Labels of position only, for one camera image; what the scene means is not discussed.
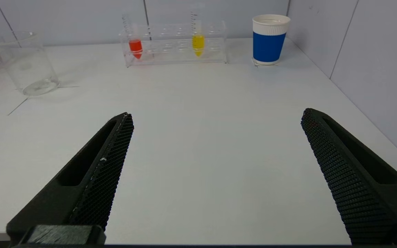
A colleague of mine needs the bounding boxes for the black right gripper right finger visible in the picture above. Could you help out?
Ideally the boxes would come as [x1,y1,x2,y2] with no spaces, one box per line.
[301,108,397,246]

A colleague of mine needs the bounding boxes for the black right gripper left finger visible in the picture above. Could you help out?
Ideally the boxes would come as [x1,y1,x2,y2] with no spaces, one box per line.
[6,112,134,246]

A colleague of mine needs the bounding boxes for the test tube with red pigment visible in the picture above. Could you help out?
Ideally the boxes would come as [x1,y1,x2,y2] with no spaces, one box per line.
[122,14,143,60]

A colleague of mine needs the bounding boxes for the clear glass beaker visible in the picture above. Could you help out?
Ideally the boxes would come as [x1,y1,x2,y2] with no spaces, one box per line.
[0,31,60,96]

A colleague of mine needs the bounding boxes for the test tube with yellow pigment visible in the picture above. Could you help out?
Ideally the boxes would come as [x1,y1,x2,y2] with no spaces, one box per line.
[191,10,206,57]

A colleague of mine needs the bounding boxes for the blue white paper cup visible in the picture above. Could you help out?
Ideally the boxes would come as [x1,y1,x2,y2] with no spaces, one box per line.
[252,14,291,66]

